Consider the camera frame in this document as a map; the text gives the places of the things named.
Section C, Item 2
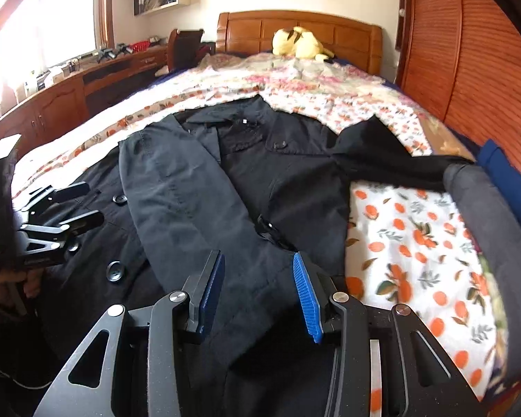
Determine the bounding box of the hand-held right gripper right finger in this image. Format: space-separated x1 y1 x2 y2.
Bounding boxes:
292 251 482 417

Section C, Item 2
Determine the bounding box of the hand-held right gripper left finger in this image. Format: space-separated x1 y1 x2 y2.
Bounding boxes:
30 250 225 417

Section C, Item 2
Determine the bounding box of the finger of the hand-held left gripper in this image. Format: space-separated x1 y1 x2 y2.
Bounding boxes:
12 181 90 222
19 210 105 268

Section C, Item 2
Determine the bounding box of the dark charcoal buttoned coat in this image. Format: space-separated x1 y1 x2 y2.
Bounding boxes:
26 95 352 417

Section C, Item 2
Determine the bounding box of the black garment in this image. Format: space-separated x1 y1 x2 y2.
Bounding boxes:
330 115 476 192

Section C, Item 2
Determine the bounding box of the person's left hand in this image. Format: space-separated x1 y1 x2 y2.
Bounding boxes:
0 269 42 313

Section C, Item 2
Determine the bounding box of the wooden desk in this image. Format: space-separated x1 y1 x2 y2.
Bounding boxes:
0 46 170 157

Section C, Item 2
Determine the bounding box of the white orange print bed sheet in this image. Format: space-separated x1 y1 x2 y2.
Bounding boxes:
9 65 504 417

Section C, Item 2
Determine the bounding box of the bright window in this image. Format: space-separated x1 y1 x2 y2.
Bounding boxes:
0 0 100 109

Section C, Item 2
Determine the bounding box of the dark wooden chair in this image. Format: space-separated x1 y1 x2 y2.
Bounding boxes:
167 28 215 70

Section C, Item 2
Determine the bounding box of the dark grey cloth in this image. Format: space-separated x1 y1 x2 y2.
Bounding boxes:
443 163 521 357

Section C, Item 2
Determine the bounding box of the brown gold patterned cloth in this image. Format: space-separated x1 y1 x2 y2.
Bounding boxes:
430 119 476 159

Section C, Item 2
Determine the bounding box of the pink floral blanket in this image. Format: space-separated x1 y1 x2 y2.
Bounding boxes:
156 52 417 118

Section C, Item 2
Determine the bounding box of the blue cloth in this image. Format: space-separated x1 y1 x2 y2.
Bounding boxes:
478 139 521 244

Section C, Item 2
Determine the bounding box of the wooden headboard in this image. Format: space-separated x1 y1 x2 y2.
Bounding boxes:
215 10 383 74

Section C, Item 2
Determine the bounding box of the yellow plush toy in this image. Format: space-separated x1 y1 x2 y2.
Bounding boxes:
273 27 335 62

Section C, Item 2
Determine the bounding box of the wooden louvered wardrobe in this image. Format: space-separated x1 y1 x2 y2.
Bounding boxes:
395 0 521 209

